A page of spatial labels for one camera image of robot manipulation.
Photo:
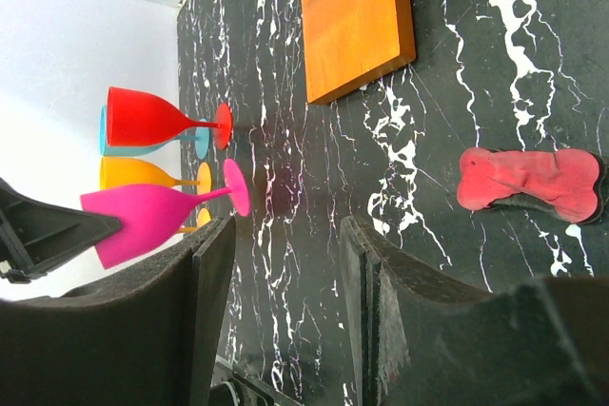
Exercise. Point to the pink wine glass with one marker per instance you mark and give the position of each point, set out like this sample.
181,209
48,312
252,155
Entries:
150,214

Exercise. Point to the yellow-base orange wine glass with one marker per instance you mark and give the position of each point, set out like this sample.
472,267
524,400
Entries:
203,218

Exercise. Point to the gold wire wine glass rack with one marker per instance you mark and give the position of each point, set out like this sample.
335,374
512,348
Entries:
349,43

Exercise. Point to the blue wine glass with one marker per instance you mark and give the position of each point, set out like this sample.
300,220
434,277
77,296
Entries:
201,140

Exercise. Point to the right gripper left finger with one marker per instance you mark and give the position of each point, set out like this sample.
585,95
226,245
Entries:
145,335

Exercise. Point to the red wine glass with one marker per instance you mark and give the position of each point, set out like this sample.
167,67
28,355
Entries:
137,118

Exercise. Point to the yellow-base amber wine glass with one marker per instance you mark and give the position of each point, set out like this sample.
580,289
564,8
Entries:
119,171

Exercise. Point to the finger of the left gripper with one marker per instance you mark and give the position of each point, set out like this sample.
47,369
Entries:
37,237

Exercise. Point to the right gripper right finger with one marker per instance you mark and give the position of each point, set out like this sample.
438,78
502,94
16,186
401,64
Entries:
420,337

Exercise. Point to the red bow hair clip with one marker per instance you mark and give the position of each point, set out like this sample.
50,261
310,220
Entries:
566,183

